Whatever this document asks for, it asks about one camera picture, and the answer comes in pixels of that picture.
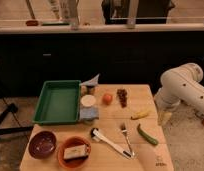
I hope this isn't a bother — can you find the grey paper piece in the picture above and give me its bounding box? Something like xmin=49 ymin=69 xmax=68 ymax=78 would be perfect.
xmin=80 ymin=74 xmax=100 ymax=86

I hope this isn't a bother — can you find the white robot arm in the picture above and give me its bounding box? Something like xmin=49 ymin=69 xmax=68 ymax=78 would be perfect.
xmin=154 ymin=63 xmax=204 ymax=126

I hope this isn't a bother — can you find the yellow banana piece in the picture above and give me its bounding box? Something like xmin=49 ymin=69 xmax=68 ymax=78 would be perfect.
xmin=130 ymin=110 xmax=150 ymax=120

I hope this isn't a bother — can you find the green plastic tray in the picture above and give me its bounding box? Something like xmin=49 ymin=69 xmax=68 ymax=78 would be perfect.
xmin=33 ymin=80 xmax=80 ymax=125

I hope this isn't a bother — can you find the white sponge block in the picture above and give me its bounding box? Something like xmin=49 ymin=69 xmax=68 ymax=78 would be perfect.
xmin=63 ymin=145 xmax=88 ymax=160

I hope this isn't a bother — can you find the black tripod stand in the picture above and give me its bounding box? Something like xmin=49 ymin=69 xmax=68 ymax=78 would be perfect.
xmin=0 ymin=59 xmax=34 ymax=164

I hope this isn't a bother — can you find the blue folded cloth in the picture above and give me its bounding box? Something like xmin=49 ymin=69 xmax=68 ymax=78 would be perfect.
xmin=80 ymin=107 xmax=99 ymax=120

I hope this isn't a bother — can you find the orange bowl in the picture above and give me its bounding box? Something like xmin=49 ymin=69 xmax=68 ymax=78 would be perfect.
xmin=57 ymin=136 xmax=91 ymax=170

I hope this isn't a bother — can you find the white round cup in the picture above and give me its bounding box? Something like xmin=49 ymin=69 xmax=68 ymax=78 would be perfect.
xmin=81 ymin=95 xmax=96 ymax=107

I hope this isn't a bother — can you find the silver metal fork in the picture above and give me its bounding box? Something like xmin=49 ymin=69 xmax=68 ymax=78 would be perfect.
xmin=120 ymin=123 xmax=135 ymax=158

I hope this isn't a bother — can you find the orange tomato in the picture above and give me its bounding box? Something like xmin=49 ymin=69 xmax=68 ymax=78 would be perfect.
xmin=102 ymin=93 xmax=113 ymax=105

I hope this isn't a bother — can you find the dark red grape bunch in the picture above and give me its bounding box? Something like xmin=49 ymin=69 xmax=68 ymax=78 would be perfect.
xmin=117 ymin=89 xmax=127 ymax=108

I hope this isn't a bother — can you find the purple bowl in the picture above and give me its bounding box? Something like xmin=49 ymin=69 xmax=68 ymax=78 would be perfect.
xmin=28 ymin=131 xmax=56 ymax=159

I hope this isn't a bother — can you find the green chili pepper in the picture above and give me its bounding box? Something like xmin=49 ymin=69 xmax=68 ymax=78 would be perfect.
xmin=137 ymin=124 xmax=159 ymax=146

